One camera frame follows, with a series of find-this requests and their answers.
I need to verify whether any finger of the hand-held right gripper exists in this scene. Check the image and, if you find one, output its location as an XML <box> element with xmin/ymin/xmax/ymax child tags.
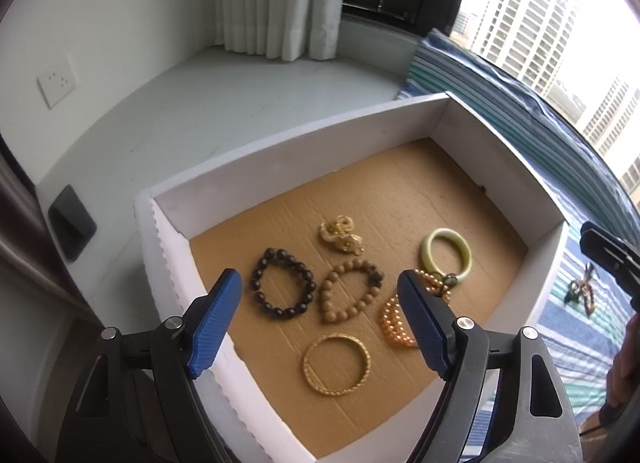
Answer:
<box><xmin>580</xmin><ymin>221</ymin><xmax>640</xmax><ymax>295</ymax></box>

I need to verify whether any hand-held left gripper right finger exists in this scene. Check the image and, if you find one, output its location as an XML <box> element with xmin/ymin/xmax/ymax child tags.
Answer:
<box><xmin>396</xmin><ymin>269</ymin><xmax>586</xmax><ymax>463</ymax></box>

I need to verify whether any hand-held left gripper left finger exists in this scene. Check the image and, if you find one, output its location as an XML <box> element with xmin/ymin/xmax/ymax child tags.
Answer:
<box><xmin>52</xmin><ymin>268</ymin><xmax>243</xmax><ymax>463</ymax></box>

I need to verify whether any gold bead bracelet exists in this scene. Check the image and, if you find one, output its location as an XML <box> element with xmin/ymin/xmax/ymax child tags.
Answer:
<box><xmin>382</xmin><ymin>268</ymin><xmax>453</xmax><ymax>349</ymax></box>

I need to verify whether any black bead bracelet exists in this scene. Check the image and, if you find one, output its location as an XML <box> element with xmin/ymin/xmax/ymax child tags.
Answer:
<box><xmin>251</xmin><ymin>248</ymin><xmax>317</xmax><ymax>320</ymax></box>

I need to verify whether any pale green jade bangle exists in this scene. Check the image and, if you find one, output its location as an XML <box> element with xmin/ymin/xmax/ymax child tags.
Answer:
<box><xmin>421</xmin><ymin>228</ymin><xmax>472</xmax><ymax>279</ymax></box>

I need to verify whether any brown wooden bead bracelet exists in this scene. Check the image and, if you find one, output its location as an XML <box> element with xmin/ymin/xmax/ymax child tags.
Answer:
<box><xmin>318</xmin><ymin>259</ymin><xmax>383</xmax><ymax>324</ymax></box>

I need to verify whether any gold bangle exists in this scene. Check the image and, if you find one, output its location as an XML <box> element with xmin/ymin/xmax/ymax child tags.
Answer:
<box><xmin>301</xmin><ymin>334</ymin><xmax>372</xmax><ymax>397</ymax></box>

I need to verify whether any gold charm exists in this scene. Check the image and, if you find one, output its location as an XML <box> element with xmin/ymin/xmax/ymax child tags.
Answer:
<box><xmin>319</xmin><ymin>215</ymin><xmax>365</xmax><ymax>256</ymax></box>

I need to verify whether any white cardboard box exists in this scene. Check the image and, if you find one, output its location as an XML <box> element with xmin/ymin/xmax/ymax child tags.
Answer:
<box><xmin>134</xmin><ymin>91</ymin><xmax>570</xmax><ymax>463</ymax></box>

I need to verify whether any person's right hand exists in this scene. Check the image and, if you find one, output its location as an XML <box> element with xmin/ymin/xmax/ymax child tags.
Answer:
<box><xmin>605</xmin><ymin>312</ymin><xmax>640</xmax><ymax>410</ymax></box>

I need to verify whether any striped blue green cloth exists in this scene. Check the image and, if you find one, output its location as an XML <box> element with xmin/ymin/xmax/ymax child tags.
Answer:
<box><xmin>397</xmin><ymin>28</ymin><xmax>640</xmax><ymax>224</ymax></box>

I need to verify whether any dark cord keychain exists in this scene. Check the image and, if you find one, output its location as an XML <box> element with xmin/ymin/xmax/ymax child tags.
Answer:
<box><xmin>564</xmin><ymin>265</ymin><xmax>596</xmax><ymax>305</ymax></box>

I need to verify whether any black wall panel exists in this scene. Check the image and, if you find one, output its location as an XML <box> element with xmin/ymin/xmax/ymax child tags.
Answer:
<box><xmin>47</xmin><ymin>185</ymin><xmax>98</xmax><ymax>262</ymax></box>

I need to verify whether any white wall socket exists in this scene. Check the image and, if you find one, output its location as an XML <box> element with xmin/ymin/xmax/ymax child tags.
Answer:
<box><xmin>37</xmin><ymin>54</ymin><xmax>77</xmax><ymax>110</ymax></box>

